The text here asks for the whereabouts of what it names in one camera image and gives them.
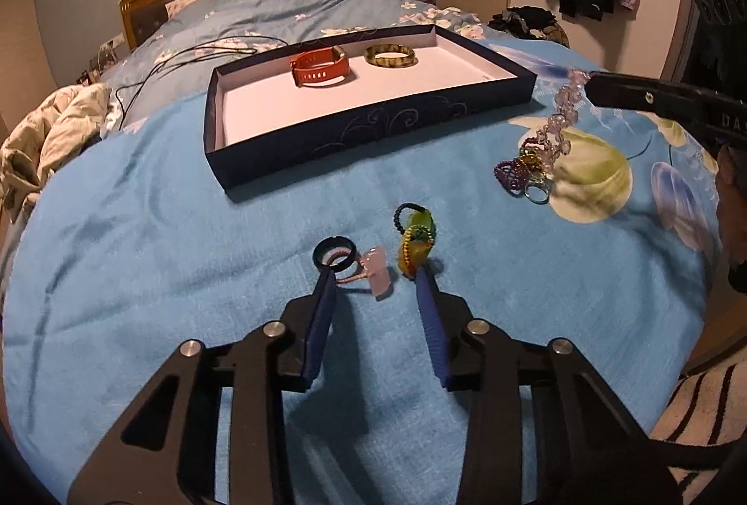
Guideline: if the floral pillow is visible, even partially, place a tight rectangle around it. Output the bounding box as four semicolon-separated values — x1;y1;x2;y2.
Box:
165;0;226;21

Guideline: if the pale purple crystal bracelet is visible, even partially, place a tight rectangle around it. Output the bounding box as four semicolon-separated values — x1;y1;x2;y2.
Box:
528;67;593;173

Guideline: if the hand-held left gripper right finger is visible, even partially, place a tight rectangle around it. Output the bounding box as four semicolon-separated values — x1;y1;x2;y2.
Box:
414;268;681;505

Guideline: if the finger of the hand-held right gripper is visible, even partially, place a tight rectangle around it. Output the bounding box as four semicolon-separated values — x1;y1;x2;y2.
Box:
585;69;710;128

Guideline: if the black ring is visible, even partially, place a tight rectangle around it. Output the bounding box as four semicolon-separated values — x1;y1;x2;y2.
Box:
313;237;356;273

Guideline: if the black cable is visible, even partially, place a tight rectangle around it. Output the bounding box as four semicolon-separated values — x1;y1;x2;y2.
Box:
108;35;289;124

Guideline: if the green yellow stone bracelet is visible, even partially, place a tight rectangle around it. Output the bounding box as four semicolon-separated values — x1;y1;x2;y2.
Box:
394;203;438;278

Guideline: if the beige padded jacket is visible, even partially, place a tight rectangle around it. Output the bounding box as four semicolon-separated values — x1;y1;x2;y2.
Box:
0;84;112;223

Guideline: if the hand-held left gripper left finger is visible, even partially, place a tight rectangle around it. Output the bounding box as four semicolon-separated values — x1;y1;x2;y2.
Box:
67;266;359;505

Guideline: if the orange watch band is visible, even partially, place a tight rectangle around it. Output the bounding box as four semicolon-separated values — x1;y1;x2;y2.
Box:
290;47;352;89

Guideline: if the floral blue duvet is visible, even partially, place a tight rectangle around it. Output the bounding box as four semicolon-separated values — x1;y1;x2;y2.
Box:
102;0;503;133

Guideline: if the striped rug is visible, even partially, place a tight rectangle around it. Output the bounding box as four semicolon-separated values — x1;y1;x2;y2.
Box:
648;359;747;483

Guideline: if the multicolour beaded ring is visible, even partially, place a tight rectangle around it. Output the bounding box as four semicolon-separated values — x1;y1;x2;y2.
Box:
518;142;546;173

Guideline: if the dark blue box tray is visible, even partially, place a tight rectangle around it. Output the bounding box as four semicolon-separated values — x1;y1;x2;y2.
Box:
204;22;539;189

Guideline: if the dark purple beaded bracelet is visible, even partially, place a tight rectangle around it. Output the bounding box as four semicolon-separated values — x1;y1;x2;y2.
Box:
495;158;529;196

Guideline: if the tortoiseshell bangle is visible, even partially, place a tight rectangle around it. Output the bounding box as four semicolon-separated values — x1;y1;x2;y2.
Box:
363;44;418;70

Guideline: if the pile of dark clothes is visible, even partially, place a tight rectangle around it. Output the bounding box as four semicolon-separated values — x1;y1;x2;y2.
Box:
487;5;570;45

